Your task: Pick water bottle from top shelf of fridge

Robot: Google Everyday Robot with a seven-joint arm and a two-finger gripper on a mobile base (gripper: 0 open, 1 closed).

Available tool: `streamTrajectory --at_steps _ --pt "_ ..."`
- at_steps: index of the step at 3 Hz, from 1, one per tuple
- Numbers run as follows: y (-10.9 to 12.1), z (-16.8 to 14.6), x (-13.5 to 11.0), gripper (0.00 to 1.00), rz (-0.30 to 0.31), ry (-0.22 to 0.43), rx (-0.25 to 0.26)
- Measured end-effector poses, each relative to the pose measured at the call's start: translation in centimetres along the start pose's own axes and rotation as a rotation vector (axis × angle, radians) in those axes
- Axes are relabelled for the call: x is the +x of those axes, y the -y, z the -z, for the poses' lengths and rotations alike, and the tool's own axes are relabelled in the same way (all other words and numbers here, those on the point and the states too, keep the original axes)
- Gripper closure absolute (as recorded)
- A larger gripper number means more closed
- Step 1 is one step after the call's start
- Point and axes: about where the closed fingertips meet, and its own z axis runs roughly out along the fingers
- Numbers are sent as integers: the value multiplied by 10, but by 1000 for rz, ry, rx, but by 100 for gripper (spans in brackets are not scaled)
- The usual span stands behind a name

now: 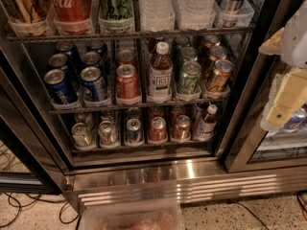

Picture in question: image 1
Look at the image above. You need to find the blue pepsi can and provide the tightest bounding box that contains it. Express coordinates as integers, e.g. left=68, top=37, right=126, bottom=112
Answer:
left=81, top=67, right=109, bottom=107
left=44, top=69, right=79, bottom=110

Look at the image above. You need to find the front red soda can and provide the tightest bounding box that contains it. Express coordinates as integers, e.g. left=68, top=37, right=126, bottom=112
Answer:
left=116, top=64, right=141, bottom=105

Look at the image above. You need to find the silver can bottom left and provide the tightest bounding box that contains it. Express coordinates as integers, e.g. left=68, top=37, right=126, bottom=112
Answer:
left=72, top=123, right=95, bottom=150

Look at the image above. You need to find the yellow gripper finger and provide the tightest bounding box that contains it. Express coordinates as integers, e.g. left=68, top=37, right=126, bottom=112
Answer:
left=260, top=68, right=307, bottom=131
left=258, top=28, right=284, bottom=56

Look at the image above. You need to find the black cable on floor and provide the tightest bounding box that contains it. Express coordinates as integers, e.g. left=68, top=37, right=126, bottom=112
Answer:
left=0, top=190, right=81, bottom=229

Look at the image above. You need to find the tea bottle bottom shelf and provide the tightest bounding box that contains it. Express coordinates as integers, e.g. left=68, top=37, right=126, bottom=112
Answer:
left=193, top=103, right=218, bottom=141

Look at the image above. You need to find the red can bottom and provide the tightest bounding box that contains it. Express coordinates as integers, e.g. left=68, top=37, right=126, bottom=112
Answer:
left=149, top=117, right=167, bottom=143

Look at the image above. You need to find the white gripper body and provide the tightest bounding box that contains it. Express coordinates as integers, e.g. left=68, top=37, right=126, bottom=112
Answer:
left=280, top=0, right=307, bottom=69

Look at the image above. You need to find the rear red soda can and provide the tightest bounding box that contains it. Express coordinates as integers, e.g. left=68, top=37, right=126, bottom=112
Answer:
left=117, top=49, right=137, bottom=67

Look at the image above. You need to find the front left blue pepsi can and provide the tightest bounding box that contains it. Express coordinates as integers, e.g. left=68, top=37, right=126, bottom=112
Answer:
left=44, top=69, right=79, bottom=110

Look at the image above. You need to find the middle right pepsi can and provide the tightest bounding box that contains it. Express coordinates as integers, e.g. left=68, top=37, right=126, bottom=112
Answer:
left=83, top=52, right=106, bottom=76

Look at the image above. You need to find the middle left pepsi can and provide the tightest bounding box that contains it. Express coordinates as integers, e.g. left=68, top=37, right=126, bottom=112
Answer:
left=48, top=53, right=80, bottom=90

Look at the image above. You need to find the blue silver can bottom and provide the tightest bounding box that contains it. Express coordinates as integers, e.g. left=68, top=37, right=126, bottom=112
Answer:
left=127, top=119, right=142, bottom=146

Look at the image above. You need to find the copper can bottom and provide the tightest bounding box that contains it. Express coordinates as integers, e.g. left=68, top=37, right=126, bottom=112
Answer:
left=172, top=115, right=191, bottom=140

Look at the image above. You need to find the stainless steel fridge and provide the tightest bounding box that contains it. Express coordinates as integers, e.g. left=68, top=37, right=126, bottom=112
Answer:
left=0, top=0, right=306, bottom=212

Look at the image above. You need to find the clear plastic bin floor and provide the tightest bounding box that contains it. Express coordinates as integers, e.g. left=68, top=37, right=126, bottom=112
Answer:
left=79, top=198, right=185, bottom=230

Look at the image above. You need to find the red soda can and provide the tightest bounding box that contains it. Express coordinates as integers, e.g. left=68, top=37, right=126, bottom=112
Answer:
left=117, top=49, right=137, bottom=67
left=116, top=64, right=141, bottom=105

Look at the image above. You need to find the gold can top shelf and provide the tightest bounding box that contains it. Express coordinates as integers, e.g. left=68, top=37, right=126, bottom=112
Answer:
left=1, top=0, right=51, bottom=36

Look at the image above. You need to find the red cola can top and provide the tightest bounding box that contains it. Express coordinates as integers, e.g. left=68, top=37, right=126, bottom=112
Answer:
left=52, top=0, right=92, bottom=35

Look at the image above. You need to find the front gold can middle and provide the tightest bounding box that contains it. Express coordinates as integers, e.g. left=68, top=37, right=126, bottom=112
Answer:
left=204, top=59, right=233, bottom=99

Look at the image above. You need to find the glass fridge door right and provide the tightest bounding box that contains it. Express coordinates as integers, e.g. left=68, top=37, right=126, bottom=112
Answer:
left=224, top=0, right=307, bottom=173

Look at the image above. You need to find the clear water bottle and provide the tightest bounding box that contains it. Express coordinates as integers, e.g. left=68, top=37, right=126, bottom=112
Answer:
left=173, top=0, right=216, bottom=30
left=139, top=0, right=175, bottom=32

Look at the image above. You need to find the front green can middle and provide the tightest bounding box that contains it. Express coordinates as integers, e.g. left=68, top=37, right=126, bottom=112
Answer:
left=176, top=61, right=201, bottom=102

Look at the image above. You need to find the green can top shelf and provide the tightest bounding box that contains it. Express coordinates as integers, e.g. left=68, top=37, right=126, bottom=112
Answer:
left=99, top=0, right=133, bottom=33

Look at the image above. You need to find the front right blue pepsi can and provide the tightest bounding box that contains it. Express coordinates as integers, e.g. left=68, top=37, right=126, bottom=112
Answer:
left=81, top=67, right=109, bottom=107

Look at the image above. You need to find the brown tea bottle middle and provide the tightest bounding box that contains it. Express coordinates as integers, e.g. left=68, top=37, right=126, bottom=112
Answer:
left=148, top=42, right=173, bottom=103

